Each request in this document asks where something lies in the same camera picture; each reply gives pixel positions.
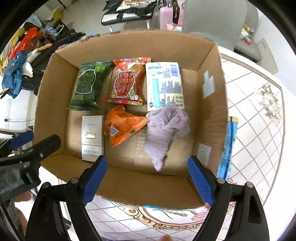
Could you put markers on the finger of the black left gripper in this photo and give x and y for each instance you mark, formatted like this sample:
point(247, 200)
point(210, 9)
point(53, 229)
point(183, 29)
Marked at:
point(17, 141)
point(36, 153)

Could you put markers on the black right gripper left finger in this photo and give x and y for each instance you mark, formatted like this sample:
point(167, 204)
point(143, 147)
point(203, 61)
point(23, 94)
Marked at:
point(46, 220)

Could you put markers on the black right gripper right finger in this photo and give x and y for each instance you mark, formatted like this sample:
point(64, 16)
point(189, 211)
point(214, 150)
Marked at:
point(248, 220)

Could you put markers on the white small carton box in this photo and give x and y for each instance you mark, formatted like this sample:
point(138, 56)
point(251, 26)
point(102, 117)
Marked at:
point(92, 137)

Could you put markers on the orange snack bag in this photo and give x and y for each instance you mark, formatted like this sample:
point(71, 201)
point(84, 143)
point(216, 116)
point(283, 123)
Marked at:
point(120, 125)

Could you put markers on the dark green wet wipes pack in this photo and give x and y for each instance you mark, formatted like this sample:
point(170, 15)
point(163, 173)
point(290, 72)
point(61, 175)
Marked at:
point(89, 85)

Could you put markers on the red floral wet wipes pack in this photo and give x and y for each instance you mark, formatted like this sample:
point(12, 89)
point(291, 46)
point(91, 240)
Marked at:
point(128, 79)

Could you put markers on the lavender cloth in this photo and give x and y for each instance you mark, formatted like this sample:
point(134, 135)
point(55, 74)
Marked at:
point(165, 124)

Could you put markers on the yellow tissue pack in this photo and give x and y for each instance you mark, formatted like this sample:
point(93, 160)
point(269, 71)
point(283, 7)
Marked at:
point(164, 85)

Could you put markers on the blue striped pack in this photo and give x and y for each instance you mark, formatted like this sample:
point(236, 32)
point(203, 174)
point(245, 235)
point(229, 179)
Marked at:
point(224, 167)

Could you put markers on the pile of clutter on floor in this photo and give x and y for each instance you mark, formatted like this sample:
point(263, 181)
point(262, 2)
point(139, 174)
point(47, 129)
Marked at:
point(25, 57)

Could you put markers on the white patterned table mat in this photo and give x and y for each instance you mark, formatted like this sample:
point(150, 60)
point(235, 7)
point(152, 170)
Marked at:
point(256, 101)

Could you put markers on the white chair with clutter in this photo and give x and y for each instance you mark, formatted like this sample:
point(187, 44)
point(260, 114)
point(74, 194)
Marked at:
point(118, 12)

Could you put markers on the pink suitcase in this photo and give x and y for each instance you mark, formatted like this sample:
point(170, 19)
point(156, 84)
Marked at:
point(171, 15)

